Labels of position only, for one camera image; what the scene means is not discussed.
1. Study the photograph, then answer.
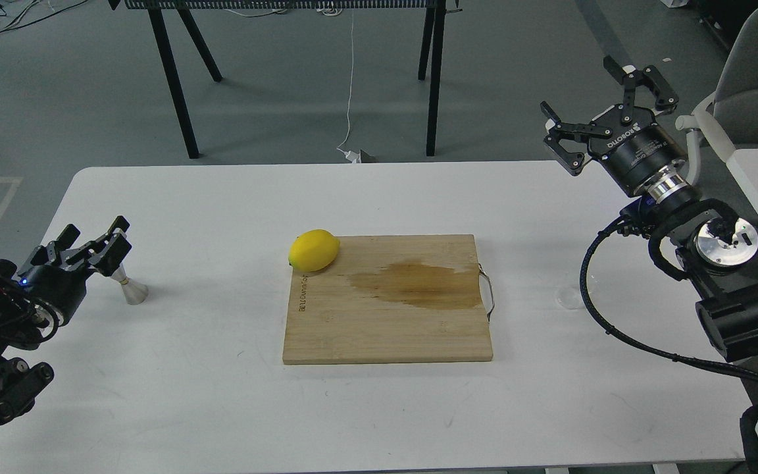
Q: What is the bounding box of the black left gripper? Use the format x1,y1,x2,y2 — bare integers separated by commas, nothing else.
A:
18,216,132,326

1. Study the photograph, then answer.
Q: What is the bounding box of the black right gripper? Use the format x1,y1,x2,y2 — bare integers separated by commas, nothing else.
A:
540,56,685,198

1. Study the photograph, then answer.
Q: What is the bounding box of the steel double jigger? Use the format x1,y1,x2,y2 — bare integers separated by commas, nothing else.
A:
111,266,149,305

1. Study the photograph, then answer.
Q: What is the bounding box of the small clear glass beaker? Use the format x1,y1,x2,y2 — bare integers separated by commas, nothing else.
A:
555,285,586,310

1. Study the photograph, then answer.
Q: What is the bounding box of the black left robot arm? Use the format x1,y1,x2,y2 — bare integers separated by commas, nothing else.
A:
0,216,138,426

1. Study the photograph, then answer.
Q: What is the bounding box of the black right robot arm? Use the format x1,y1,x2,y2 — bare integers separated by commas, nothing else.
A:
540,56,758,383

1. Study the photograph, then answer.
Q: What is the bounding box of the grey office chair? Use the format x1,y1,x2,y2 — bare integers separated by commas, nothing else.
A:
676,9,758,199

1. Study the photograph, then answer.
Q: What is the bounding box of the yellow lemon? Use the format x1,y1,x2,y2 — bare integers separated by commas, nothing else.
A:
287,229,340,273

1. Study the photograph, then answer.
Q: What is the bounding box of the bamboo cutting board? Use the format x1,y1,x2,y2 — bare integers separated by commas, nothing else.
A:
282,234,493,365

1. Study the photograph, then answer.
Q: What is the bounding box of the black metal frame table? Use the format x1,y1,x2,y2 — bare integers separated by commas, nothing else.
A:
108,1,461,161

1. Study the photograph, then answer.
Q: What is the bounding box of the white hanging cable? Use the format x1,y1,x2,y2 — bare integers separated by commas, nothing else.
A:
336,10,361,163

